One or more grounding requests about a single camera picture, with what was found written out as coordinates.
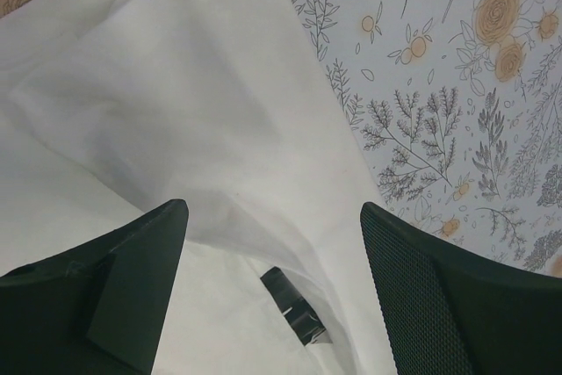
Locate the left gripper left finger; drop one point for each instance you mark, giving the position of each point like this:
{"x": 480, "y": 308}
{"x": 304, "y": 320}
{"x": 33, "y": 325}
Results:
{"x": 98, "y": 308}

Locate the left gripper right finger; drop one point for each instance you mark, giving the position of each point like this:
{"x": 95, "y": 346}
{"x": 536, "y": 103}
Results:
{"x": 449, "y": 311}

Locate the white printed t shirt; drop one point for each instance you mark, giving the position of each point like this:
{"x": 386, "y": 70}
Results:
{"x": 112, "y": 107}

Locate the floral patterned table mat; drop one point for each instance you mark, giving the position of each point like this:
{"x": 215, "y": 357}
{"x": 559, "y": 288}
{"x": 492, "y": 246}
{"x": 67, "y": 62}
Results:
{"x": 457, "y": 105}

